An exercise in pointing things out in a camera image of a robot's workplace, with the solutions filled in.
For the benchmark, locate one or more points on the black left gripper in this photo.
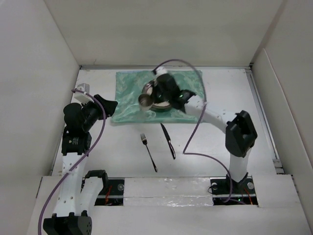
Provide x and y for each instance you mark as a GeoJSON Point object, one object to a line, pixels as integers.
{"type": "Point", "coordinates": [108, 105]}

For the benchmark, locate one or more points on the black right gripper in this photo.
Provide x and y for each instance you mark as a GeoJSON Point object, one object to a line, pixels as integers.
{"type": "Point", "coordinates": [154, 96]}

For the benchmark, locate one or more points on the round metal plate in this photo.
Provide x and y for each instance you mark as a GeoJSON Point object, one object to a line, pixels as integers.
{"type": "Point", "coordinates": [156, 107]}

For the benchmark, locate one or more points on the steel cup with white band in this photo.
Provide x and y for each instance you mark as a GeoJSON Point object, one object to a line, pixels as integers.
{"type": "Point", "coordinates": [145, 102]}

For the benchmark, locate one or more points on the green satin tablecloth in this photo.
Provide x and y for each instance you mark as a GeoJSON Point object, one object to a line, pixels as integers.
{"type": "Point", "coordinates": [129, 86]}

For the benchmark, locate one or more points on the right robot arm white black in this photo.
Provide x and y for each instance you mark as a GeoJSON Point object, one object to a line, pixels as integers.
{"type": "Point", "coordinates": [239, 130]}

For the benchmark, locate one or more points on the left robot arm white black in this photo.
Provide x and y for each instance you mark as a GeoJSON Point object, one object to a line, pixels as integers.
{"type": "Point", "coordinates": [78, 191]}

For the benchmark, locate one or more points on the silver fork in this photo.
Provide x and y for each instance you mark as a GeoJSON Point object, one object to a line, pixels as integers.
{"type": "Point", "coordinates": [144, 141]}

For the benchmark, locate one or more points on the white foam front panel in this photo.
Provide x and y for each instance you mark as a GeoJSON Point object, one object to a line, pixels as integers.
{"type": "Point", "coordinates": [170, 192]}

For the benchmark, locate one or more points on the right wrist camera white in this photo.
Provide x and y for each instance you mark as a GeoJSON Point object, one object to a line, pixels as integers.
{"type": "Point", "coordinates": [159, 71]}

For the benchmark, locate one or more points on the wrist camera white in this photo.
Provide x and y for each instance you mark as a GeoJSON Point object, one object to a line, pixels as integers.
{"type": "Point", "coordinates": [159, 71]}
{"type": "Point", "coordinates": [83, 91]}

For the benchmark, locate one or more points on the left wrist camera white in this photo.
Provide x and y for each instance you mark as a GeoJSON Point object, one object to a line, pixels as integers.
{"type": "Point", "coordinates": [83, 91]}

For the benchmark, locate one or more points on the black handled table knife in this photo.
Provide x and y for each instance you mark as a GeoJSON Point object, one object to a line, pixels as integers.
{"type": "Point", "coordinates": [168, 141]}

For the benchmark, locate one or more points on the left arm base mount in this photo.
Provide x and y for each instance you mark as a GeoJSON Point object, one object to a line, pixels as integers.
{"type": "Point", "coordinates": [113, 194]}

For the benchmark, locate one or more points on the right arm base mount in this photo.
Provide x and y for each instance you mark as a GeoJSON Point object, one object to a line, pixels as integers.
{"type": "Point", "coordinates": [242, 194]}

